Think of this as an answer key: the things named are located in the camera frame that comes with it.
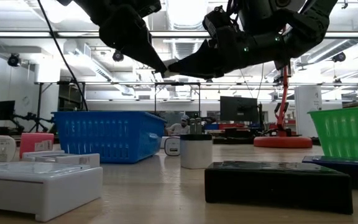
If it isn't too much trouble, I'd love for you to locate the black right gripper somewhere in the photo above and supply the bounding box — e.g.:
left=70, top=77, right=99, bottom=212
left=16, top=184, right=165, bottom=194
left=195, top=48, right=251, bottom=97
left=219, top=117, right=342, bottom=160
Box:
left=168, top=26, right=291, bottom=79

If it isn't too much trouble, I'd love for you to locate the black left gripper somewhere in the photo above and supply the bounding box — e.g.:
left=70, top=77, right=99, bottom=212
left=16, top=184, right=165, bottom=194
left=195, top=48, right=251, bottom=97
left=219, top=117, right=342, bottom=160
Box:
left=99, top=4, right=168, bottom=75

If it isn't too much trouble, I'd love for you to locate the black and white plug adapter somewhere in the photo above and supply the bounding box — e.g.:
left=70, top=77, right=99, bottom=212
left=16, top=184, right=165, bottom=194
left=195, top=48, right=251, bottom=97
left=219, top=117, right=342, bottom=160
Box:
left=180, top=117, right=213, bottom=170

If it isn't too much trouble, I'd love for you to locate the black box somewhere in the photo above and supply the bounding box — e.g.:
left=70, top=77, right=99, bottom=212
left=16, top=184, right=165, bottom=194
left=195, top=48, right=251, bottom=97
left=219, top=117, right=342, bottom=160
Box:
left=204, top=160, right=354, bottom=216

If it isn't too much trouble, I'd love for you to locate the pink plug charger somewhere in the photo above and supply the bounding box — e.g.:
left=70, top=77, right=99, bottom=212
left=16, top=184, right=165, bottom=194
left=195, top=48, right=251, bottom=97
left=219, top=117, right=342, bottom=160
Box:
left=19, top=133, right=55, bottom=158

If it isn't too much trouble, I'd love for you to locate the dark blue glossy box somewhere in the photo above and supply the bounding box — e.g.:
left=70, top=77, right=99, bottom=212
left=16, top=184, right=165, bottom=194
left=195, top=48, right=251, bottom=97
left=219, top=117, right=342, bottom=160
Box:
left=301, top=155, right=358, bottom=191

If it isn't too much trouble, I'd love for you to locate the black ceiling spotlight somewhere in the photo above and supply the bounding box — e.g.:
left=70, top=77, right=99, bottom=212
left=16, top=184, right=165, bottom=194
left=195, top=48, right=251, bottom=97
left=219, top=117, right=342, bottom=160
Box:
left=7, top=53, right=21, bottom=68
left=332, top=52, right=347, bottom=63
left=112, top=50, right=125, bottom=63

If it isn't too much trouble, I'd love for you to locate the black computer monitor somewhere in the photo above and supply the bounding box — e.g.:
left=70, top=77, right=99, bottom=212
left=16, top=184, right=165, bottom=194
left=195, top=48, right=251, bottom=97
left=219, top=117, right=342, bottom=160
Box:
left=0, top=100, right=16, bottom=121
left=219, top=96, right=259, bottom=123

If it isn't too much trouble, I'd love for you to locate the person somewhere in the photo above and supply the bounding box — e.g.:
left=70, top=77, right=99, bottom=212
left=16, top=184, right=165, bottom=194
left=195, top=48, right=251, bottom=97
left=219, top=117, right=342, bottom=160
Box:
left=165, top=114, right=191, bottom=136

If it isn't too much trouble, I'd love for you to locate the small blue white charger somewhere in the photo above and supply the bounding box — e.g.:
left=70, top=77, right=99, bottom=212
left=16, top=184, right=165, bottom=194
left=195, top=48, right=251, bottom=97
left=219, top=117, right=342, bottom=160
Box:
left=163, top=136, right=181, bottom=157

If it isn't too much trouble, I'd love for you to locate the blue plastic basket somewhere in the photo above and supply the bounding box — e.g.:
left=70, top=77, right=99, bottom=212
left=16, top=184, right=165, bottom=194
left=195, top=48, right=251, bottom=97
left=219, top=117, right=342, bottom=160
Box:
left=51, top=111, right=167, bottom=165

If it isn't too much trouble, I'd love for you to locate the red desk lamp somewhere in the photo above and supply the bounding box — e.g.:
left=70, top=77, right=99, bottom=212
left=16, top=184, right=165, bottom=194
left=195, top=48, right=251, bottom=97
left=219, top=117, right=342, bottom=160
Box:
left=253, top=0, right=313, bottom=149

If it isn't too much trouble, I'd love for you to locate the white round pillar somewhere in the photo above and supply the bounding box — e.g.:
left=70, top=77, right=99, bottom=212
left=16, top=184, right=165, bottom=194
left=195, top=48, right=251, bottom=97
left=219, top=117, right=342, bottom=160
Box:
left=294, top=85, right=323, bottom=138

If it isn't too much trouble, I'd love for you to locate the white LCD display unit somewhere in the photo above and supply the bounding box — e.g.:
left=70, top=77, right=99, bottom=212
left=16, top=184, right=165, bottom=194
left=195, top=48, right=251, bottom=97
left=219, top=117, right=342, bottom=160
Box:
left=21, top=150, right=101, bottom=169

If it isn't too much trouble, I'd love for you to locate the green plastic basket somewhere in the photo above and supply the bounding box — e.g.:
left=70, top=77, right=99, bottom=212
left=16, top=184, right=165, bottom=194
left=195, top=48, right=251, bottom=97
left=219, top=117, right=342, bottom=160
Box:
left=308, top=105, right=358, bottom=159

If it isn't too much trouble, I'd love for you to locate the white flat box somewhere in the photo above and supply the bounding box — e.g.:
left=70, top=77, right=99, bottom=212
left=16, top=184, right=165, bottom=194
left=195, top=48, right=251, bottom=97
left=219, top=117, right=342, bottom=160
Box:
left=0, top=161, right=104, bottom=223

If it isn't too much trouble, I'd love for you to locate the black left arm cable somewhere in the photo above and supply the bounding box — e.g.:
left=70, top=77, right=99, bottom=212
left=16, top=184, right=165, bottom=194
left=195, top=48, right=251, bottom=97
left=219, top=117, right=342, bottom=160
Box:
left=37, top=0, right=89, bottom=112

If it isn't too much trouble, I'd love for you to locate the black background frame rack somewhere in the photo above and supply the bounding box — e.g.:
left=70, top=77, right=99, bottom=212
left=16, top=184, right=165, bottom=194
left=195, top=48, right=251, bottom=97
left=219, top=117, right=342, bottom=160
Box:
left=35, top=80, right=202, bottom=133

